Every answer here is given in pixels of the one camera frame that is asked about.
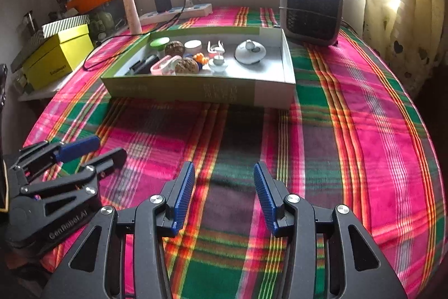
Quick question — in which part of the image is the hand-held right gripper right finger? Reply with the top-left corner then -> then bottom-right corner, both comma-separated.
253,161 -> 408,299

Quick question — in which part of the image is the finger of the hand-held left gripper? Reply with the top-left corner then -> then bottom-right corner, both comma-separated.
21,147 -> 127,212
9,135 -> 100,177

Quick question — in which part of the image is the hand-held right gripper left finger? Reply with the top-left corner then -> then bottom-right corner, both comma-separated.
41,161 -> 196,299

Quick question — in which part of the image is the green and white cardboard box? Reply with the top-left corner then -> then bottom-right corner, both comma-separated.
101,26 -> 296,110

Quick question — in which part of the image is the large pink clip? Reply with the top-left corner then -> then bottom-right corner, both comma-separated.
150,55 -> 183,75

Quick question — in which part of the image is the black and clear flashlight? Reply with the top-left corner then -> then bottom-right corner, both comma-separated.
128,55 -> 160,75

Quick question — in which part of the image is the brown walnut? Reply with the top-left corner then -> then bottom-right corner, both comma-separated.
174,57 -> 199,74
164,41 -> 185,56

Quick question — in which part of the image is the green mushroom-shaped cap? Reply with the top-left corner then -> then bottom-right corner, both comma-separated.
150,38 -> 170,56

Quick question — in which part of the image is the white knob suction hook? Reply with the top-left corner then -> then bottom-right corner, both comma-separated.
209,53 -> 229,73

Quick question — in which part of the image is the blue cord with orange bead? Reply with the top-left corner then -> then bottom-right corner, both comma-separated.
191,53 -> 210,70

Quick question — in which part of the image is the white round panda device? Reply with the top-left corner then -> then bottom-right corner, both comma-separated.
234,39 -> 267,66

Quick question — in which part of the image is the white round ribbed cap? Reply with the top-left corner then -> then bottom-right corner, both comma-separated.
184,40 -> 204,54

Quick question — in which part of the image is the small pink clip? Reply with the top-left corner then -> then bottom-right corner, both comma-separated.
207,41 -> 225,56

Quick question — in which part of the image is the yellow box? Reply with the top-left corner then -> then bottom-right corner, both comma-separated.
22,24 -> 94,90

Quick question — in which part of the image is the dark device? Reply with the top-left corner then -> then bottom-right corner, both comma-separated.
0,64 -> 8,110

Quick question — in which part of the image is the green striped box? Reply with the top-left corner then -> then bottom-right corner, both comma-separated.
10,15 -> 91,72

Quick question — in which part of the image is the glass tank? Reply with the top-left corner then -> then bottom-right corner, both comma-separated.
87,0 -> 128,40

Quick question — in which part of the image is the cream tube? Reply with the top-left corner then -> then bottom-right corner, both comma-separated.
121,0 -> 142,34

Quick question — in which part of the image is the white power strip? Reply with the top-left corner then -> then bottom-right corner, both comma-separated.
139,3 -> 213,24

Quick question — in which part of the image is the grey space heater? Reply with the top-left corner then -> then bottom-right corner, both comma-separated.
279,0 -> 344,47

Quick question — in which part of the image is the cream heart-print curtain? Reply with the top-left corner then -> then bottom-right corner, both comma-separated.
362,0 -> 445,100

